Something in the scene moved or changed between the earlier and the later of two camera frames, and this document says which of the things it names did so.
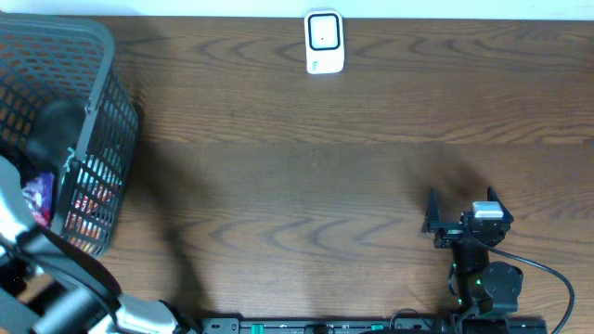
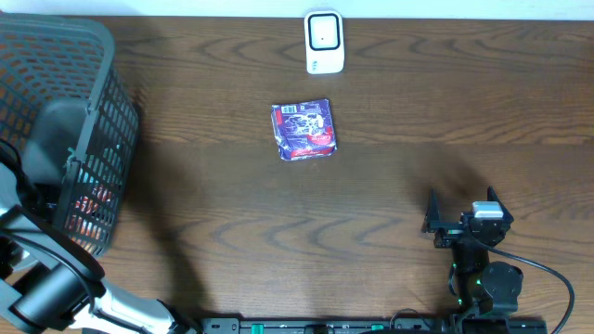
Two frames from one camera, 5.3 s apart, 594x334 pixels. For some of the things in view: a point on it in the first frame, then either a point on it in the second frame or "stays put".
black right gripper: (449, 233) stays put
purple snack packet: (39, 194) to (303, 129)
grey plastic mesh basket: (64, 111) stays put
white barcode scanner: (324, 42) stays put
